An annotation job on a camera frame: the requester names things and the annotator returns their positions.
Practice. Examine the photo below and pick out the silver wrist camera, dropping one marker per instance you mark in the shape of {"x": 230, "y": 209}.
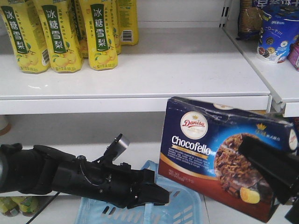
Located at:
{"x": 118, "y": 145}

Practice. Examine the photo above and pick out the brown biscuit pack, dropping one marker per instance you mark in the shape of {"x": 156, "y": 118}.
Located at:
{"x": 249, "y": 20}

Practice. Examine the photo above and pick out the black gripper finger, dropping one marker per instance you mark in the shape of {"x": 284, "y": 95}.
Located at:
{"x": 280, "y": 169}

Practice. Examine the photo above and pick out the rear pear drink bottle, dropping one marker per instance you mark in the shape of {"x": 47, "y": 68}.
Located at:
{"x": 125, "y": 23}

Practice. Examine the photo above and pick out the purple snack pack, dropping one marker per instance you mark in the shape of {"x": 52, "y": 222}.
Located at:
{"x": 293, "y": 57}

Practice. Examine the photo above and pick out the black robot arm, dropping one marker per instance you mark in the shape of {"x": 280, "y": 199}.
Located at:
{"x": 43, "y": 169}

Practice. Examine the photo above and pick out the lower shelf tea bottles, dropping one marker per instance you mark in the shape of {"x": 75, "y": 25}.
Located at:
{"x": 11, "y": 206}

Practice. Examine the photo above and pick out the light blue plastic basket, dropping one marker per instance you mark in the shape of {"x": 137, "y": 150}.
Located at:
{"x": 184, "y": 207}

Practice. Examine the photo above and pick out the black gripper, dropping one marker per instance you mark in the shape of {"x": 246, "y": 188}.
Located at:
{"x": 119, "y": 185}

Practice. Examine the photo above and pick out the blue Oreo cup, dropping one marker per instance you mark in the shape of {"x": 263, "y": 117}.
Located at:
{"x": 280, "y": 29}

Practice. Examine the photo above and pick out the white supermarket shelving unit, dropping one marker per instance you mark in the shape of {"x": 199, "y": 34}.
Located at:
{"x": 186, "y": 48}

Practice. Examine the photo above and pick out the blue Chocofello cookie box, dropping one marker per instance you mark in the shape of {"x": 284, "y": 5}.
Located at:
{"x": 200, "y": 150}

